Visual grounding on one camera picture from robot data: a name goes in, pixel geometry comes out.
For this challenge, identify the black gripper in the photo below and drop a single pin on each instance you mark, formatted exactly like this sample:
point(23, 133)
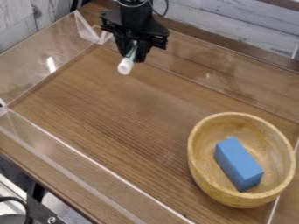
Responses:
point(132, 23)

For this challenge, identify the green Expo marker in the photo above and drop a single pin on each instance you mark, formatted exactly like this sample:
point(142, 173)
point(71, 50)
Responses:
point(127, 62)

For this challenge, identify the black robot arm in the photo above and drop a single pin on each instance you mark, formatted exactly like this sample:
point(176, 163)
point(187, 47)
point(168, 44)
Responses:
point(134, 2)

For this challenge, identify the brown wooden bowl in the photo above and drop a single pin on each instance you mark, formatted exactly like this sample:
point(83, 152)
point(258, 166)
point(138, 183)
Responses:
point(266, 144)

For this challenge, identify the blue foam block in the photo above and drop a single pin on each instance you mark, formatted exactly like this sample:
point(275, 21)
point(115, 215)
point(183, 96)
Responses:
point(241, 167)

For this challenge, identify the black metal table leg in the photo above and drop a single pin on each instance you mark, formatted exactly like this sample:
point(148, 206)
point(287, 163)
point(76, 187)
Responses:
point(38, 192)

